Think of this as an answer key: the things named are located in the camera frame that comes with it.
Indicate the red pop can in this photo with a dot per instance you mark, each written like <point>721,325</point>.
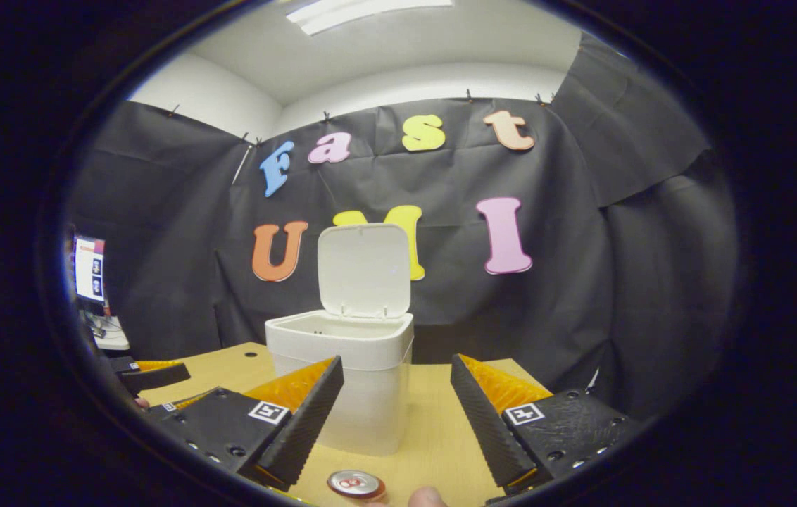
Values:
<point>356,484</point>

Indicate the wooden desktop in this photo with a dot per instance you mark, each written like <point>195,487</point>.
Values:
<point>434,436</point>

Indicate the white desktop garbage bin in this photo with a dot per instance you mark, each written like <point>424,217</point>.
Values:
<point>370,408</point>

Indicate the computer monitor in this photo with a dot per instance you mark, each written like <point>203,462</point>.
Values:
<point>90,271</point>

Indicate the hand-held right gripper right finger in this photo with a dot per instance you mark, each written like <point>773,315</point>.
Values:
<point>486,429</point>

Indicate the white side table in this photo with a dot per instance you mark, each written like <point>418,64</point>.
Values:
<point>115,341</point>

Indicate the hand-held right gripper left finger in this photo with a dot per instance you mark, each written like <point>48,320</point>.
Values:
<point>307,429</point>

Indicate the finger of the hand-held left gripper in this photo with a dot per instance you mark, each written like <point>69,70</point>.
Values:
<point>155,377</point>
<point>187,403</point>

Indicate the black backdrop cloth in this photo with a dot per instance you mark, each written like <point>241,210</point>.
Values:
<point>546,317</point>

